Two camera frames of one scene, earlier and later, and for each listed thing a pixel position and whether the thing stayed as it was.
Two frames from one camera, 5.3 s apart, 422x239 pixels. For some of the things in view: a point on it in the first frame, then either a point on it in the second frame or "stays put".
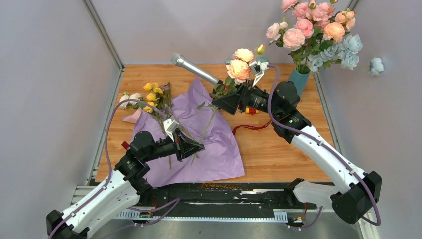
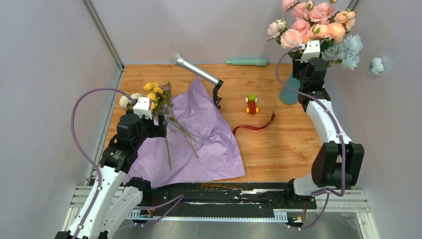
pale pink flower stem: [291, 39] stays put
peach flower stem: [238, 70] → [317, 32]
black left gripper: [187, 147] → [157, 130]
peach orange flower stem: [345, 21] stays put
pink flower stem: [322, 13] stays put
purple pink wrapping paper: [197, 114] stays put
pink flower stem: [288, 4] stays put
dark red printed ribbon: [247, 127] stays put
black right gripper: [230, 102] → [297, 65]
